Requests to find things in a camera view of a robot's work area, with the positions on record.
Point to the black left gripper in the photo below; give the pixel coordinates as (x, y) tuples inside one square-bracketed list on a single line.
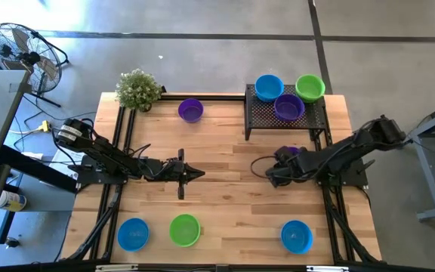
[(153, 169)]

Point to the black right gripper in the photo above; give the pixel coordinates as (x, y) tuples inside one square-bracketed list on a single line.
[(297, 164)]

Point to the purple plastic mini bowl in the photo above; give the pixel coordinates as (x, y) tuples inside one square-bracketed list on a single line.
[(289, 107), (190, 110), (293, 149)]

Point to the blue plastic mini bowl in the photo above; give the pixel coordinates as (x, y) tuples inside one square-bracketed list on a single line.
[(133, 234), (269, 87), (297, 237)]

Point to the green plastic mini bowl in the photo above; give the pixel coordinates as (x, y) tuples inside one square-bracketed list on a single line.
[(310, 87), (184, 230)]

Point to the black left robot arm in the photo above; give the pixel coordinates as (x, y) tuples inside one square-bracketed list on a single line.
[(104, 153)]

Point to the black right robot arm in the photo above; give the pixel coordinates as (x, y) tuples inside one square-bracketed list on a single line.
[(353, 144)]

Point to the black perforated metal rack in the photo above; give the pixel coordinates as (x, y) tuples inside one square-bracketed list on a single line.
[(263, 117)]

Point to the potted green artificial plant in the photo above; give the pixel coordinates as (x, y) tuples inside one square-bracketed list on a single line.
[(138, 90)]

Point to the white paper sheet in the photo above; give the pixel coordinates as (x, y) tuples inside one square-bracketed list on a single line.
[(60, 164)]

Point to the yellow power plug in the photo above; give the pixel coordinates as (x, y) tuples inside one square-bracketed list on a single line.
[(45, 126)]

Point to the black desk leg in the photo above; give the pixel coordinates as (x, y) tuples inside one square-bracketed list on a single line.
[(32, 166)]

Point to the white yellow canister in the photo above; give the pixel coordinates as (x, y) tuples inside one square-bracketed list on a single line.
[(11, 201)]

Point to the black caster wheel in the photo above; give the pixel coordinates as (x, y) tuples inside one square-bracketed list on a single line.
[(12, 242)]

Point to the black floor fan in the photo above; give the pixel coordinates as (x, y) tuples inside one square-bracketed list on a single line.
[(28, 57)]

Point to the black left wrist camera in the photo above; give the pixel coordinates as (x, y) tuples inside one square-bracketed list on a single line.
[(170, 170)]

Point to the black aluminium frame rail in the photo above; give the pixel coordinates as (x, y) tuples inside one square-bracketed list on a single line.
[(119, 117), (130, 117), (340, 196), (327, 196)]

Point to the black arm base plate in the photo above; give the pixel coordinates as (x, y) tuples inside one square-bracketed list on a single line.
[(96, 181), (357, 181)]

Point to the black aluminium frame crossbar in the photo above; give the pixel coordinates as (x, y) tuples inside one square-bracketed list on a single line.
[(217, 97), (263, 269)]

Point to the silver frame bracket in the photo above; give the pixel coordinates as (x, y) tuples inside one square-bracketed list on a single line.
[(115, 267), (327, 269)]

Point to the black diagonal frame strut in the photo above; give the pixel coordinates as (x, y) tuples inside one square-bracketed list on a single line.
[(366, 249), (78, 249)]

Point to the grey metal table frame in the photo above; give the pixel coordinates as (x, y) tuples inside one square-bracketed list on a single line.
[(429, 177)]

